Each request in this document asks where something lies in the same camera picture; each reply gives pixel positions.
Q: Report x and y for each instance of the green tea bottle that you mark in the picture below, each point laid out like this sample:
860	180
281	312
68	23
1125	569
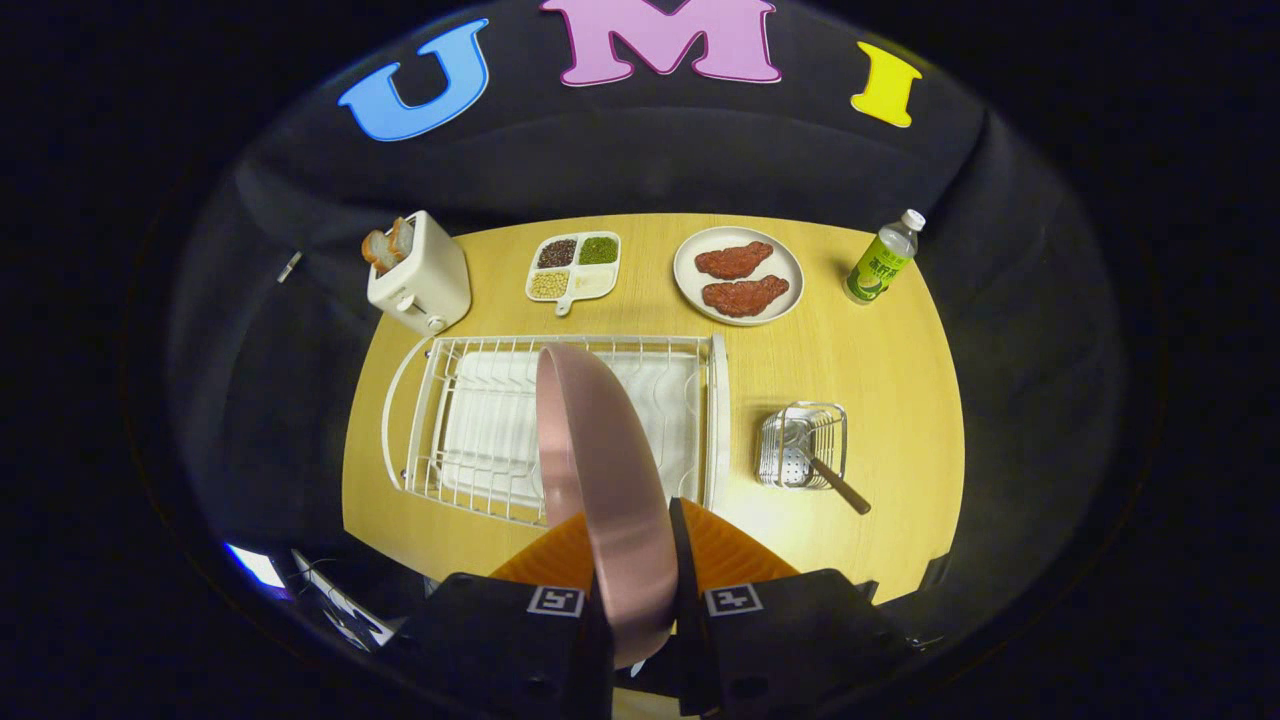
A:
880	265

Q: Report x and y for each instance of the white plate with meat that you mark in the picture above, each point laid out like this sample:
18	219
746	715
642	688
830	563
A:
785	270

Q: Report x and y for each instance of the toast bread slice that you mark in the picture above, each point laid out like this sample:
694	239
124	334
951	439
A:
376	250
401	238

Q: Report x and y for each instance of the bright screen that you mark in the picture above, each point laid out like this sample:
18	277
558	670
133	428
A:
255	565

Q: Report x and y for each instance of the red meat piece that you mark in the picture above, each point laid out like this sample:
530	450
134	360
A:
735	260
745	297

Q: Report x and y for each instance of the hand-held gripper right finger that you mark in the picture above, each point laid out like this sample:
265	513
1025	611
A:
685	600

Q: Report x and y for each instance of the white divided grain tray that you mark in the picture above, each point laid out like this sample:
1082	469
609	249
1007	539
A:
590	283

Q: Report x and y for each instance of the white clip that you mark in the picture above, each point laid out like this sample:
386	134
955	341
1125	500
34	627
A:
290	267

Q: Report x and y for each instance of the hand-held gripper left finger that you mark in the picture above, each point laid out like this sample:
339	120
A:
500	650

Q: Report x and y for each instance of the pink plate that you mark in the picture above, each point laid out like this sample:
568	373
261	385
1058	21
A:
610	500

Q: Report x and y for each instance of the white toaster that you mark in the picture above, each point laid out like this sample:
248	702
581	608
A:
425	280

